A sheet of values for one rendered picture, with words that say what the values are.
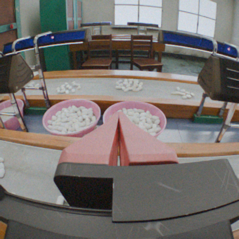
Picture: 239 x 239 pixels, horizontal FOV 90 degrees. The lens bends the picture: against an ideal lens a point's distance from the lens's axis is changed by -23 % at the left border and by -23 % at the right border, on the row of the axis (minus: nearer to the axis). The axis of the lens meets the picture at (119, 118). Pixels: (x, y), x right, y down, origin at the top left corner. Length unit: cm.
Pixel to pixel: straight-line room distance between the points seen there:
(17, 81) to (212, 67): 35
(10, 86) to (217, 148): 66
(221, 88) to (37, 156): 58
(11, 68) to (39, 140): 36
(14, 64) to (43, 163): 36
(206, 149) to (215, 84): 37
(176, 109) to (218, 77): 57
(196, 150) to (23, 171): 61
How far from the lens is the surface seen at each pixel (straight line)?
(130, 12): 525
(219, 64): 28
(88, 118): 70
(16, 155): 65
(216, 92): 27
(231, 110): 59
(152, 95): 89
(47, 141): 60
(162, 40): 79
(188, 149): 57
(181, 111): 83
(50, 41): 89
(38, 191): 51
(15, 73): 32
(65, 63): 317
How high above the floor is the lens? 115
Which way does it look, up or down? 37 degrees down
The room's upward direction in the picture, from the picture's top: straight up
